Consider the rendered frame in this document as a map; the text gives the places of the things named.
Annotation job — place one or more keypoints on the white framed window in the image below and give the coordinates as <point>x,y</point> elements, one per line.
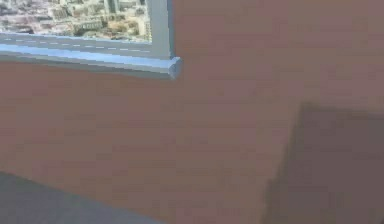
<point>160,30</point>

